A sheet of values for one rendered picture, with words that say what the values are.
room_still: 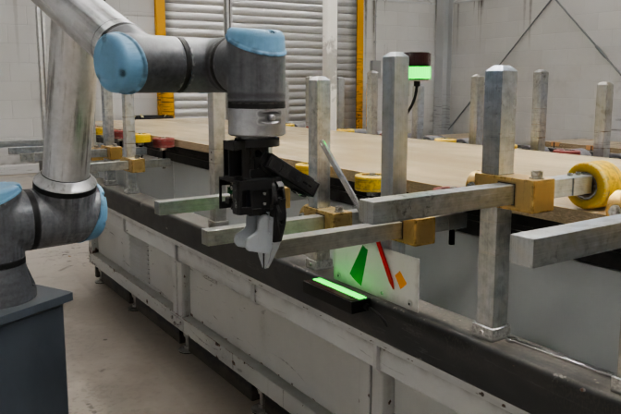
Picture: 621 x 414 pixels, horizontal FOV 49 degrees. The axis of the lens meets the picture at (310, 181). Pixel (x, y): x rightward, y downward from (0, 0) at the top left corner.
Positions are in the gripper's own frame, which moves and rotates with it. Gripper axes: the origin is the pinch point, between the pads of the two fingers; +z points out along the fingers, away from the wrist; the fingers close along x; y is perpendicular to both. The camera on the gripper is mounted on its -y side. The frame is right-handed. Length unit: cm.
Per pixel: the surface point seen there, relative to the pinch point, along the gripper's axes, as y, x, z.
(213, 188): -28, -79, 1
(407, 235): -27.3, 2.7, -1.3
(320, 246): -9.1, 1.4, -1.3
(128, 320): -46, -211, 82
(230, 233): -5.0, -23.6, 0.6
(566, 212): -46, 23, -7
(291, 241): -3.4, 1.4, -2.8
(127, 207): -26, -147, 16
